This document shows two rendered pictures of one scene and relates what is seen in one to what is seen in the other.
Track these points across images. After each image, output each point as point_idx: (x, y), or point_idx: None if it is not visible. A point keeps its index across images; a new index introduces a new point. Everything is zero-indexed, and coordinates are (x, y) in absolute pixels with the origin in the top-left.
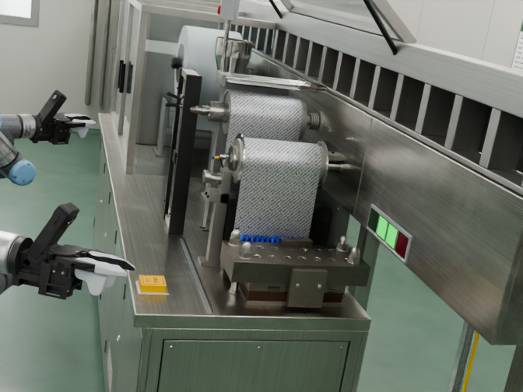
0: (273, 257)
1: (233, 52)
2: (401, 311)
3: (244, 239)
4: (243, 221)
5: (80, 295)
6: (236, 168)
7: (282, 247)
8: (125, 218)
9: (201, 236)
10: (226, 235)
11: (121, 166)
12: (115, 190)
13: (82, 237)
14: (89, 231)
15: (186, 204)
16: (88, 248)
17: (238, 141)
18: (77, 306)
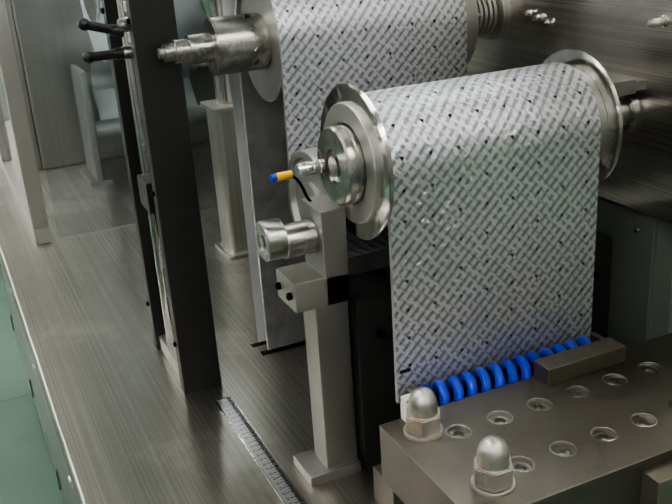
0: (566, 448)
1: None
2: None
3: (437, 399)
4: (420, 344)
5: (23, 468)
6: (362, 195)
7: (558, 393)
8: (63, 378)
9: (269, 374)
10: (365, 385)
11: (23, 230)
12: (22, 297)
13: (2, 346)
14: (11, 331)
15: (211, 310)
16: (16, 365)
17: (348, 109)
18: (22, 494)
